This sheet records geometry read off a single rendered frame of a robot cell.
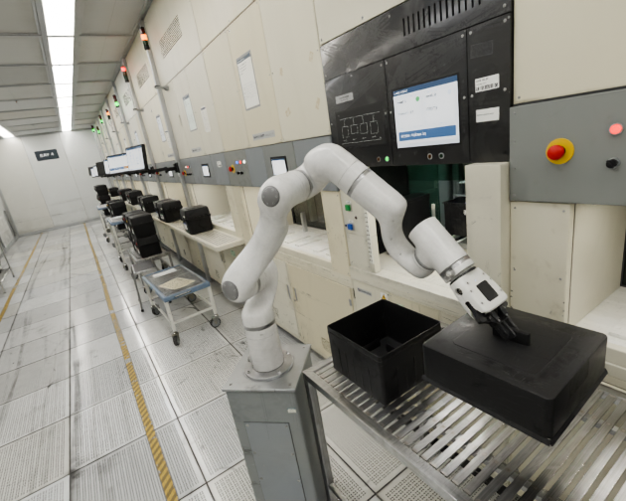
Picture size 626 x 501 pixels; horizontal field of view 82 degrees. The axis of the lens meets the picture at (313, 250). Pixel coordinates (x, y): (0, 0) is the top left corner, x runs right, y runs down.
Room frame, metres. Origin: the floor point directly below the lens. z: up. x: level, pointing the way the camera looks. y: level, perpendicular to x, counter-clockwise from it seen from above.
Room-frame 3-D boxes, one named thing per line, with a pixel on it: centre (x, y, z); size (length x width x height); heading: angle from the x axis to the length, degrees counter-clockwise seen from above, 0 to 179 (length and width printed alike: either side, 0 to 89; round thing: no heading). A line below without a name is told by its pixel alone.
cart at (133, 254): (4.85, 2.25, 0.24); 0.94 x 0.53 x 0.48; 31
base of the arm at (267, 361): (1.22, 0.24, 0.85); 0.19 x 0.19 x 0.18
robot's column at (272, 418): (1.22, 0.24, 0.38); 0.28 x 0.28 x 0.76; 76
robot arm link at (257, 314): (1.24, 0.22, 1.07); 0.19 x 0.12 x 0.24; 148
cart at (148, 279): (3.40, 1.39, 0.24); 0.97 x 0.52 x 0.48; 34
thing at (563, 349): (0.71, -0.42, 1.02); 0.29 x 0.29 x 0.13; 34
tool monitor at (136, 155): (4.21, 1.58, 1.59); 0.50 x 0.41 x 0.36; 121
